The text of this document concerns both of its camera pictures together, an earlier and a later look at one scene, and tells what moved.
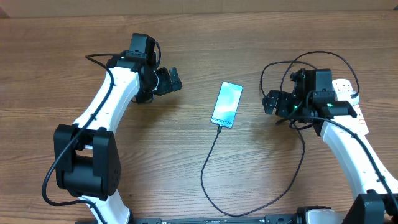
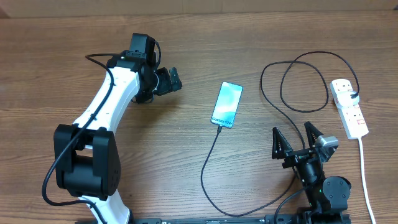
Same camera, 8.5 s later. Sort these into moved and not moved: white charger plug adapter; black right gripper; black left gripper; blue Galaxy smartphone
Moved: black right gripper
Not moved: black left gripper; blue Galaxy smartphone; white charger plug adapter
